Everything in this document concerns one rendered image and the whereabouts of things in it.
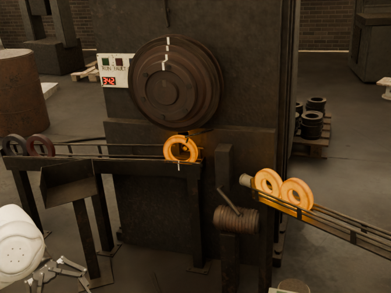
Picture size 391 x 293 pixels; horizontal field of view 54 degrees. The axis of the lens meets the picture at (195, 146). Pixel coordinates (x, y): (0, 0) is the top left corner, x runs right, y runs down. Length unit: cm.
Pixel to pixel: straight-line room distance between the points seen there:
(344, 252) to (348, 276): 20
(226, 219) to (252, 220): 13
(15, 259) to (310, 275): 187
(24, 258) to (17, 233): 5
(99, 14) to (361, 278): 201
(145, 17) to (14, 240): 144
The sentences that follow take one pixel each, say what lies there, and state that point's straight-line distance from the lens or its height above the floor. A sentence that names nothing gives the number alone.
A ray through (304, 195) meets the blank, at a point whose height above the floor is 76.
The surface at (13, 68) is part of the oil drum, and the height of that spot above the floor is 77.
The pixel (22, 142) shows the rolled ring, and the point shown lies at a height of 73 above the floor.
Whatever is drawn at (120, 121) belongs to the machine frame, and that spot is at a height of 87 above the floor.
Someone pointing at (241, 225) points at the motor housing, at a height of 49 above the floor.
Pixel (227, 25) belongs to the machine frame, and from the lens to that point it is 188.
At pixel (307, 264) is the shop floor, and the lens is 247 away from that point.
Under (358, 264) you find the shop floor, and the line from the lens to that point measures 253.
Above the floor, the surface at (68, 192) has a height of 60.
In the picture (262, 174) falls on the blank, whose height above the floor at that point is 76.
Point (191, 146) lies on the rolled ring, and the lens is 197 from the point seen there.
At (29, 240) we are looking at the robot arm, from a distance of 80.
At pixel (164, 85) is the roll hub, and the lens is 177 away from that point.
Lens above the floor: 164
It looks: 25 degrees down
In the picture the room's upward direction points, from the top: 4 degrees counter-clockwise
